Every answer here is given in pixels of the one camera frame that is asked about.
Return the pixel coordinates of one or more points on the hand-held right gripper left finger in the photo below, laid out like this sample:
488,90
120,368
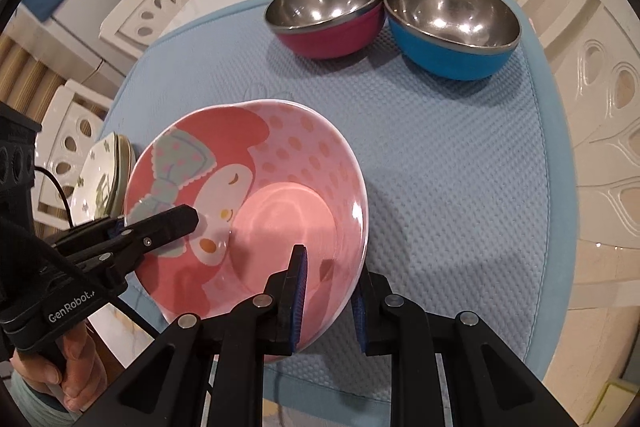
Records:
298,302

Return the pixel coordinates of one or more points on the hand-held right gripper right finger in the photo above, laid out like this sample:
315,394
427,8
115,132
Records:
359,322

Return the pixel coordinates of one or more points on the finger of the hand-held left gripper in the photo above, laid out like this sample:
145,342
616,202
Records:
170,219
120,227

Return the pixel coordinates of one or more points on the small square floral plate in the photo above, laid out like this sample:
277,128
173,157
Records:
95,177

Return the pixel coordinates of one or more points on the hexagonal floral plate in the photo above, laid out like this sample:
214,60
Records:
122,167

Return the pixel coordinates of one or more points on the pink cartoon bowl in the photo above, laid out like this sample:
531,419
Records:
280,157

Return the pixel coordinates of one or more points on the red steel bowl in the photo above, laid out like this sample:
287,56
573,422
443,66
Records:
325,42

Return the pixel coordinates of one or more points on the blue steel bowl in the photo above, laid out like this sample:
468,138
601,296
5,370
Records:
450,62

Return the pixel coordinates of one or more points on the person's left hand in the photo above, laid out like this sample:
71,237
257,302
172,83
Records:
75,367

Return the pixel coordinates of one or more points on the light blue textured mat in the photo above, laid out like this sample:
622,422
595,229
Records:
450,182

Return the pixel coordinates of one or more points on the bamboo slat screen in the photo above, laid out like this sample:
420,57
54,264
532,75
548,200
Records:
25,77

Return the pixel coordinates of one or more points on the yellow box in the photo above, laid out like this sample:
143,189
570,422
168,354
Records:
615,402

